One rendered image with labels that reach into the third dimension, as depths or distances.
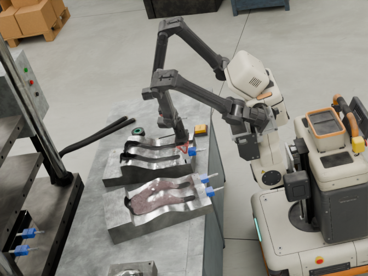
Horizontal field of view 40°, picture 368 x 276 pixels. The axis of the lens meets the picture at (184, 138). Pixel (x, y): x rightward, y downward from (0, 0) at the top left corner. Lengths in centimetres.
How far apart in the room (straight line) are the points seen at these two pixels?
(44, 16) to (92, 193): 456
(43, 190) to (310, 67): 292
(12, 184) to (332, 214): 165
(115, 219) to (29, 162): 65
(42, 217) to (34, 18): 461
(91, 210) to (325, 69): 292
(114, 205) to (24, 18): 497
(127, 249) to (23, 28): 521
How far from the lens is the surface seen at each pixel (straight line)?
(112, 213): 248
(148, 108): 335
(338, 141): 266
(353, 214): 279
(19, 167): 284
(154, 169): 268
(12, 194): 267
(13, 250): 253
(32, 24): 721
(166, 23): 249
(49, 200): 294
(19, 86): 267
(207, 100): 218
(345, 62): 503
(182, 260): 231
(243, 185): 376
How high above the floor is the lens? 252
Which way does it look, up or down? 35 degrees down
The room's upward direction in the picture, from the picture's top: 16 degrees counter-clockwise
